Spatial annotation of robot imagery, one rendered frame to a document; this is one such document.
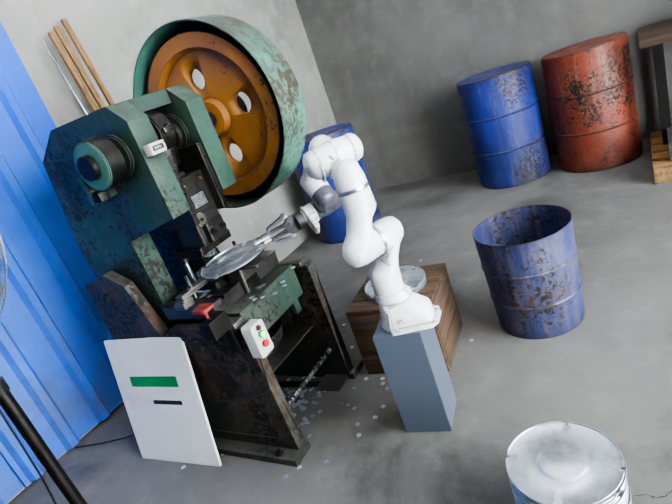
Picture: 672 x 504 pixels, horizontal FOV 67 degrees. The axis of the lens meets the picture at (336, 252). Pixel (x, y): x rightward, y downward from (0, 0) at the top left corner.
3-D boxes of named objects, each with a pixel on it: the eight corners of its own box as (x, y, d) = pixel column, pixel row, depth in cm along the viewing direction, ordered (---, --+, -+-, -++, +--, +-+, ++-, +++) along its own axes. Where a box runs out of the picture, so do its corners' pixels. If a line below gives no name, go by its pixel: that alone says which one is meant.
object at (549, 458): (624, 427, 138) (624, 425, 137) (625, 519, 115) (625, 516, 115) (515, 419, 153) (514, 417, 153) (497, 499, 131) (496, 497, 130)
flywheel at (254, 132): (271, 207, 259) (328, 86, 213) (248, 224, 243) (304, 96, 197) (164, 126, 266) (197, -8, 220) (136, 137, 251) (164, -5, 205)
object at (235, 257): (190, 285, 203) (189, 284, 202) (218, 251, 227) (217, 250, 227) (250, 267, 192) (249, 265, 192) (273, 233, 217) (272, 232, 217)
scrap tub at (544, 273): (592, 290, 243) (576, 198, 227) (586, 342, 211) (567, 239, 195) (504, 294, 266) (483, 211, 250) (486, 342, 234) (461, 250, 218)
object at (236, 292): (279, 263, 231) (275, 251, 229) (217, 318, 196) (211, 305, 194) (232, 268, 247) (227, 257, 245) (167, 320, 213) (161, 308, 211)
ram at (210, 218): (235, 229, 212) (206, 163, 202) (212, 245, 201) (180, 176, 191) (207, 234, 222) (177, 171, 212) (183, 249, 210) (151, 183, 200)
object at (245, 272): (287, 276, 211) (275, 248, 206) (268, 294, 200) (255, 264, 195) (243, 280, 224) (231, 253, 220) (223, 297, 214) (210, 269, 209)
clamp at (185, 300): (212, 288, 212) (202, 266, 208) (185, 310, 199) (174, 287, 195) (203, 289, 215) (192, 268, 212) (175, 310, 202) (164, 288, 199)
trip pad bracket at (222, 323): (245, 350, 192) (224, 307, 185) (229, 367, 184) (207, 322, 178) (233, 350, 195) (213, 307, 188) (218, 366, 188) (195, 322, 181)
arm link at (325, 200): (306, 187, 208) (320, 205, 205) (333, 172, 211) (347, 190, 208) (308, 209, 225) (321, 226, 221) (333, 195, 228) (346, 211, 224)
